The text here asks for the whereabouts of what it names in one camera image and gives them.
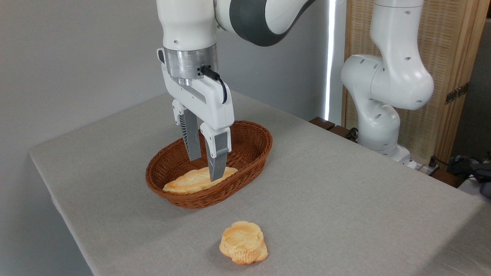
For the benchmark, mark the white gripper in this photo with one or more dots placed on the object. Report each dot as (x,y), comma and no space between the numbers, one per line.
(213,105)

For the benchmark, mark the round golden bread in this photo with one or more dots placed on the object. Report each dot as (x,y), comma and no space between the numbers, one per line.
(242,242)

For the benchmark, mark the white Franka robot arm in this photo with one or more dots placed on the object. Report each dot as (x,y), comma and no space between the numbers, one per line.
(383,84)

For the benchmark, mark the long golden bread loaf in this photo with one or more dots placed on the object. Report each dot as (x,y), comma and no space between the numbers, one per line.
(191,182)

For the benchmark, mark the brown oval wicker basket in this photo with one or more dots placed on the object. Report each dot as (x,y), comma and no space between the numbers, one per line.
(249,153)

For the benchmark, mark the dark brown wooden block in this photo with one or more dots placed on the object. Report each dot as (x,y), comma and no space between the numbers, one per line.
(322,123)
(340,131)

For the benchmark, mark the grey tablecloth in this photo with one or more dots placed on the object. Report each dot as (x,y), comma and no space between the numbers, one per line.
(326,214)

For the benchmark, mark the white power strip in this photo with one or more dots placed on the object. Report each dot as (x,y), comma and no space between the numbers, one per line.
(422,168)

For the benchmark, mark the black power plug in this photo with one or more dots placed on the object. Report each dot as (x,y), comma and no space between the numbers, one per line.
(433,161)

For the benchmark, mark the brown wooden board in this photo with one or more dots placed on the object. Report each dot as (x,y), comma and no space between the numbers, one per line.
(448,178)

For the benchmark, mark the metal screen hinge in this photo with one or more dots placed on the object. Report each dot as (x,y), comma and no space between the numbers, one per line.
(456,93)

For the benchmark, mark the wooden folding screen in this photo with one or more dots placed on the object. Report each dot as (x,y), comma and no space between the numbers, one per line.
(448,46)

